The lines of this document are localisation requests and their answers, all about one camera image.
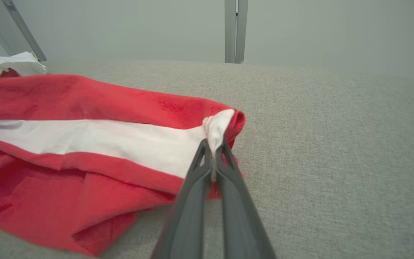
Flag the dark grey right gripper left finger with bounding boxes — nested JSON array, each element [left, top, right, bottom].
[[151, 139, 213, 259]]

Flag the grey metal side post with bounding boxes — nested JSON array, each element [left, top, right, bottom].
[[1, 0, 47, 62]]

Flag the red and white basketball jersey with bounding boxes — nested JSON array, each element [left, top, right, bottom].
[[0, 51, 48, 81]]

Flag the red shorts with white stripe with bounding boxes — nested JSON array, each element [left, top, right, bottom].
[[0, 74, 246, 257]]

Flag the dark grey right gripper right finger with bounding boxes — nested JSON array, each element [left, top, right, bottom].
[[214, 139, 277, 259]]

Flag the grey aluminium frame post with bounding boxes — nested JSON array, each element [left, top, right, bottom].
[[224, 0, 249, 64]]

